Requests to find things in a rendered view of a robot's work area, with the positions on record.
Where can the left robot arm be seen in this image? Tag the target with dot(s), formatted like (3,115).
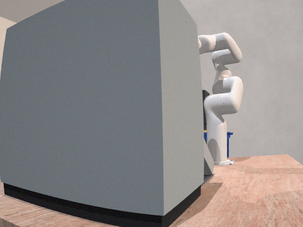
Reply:
(227,92)

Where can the grey cabinet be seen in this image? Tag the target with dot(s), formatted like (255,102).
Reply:
(101,111)

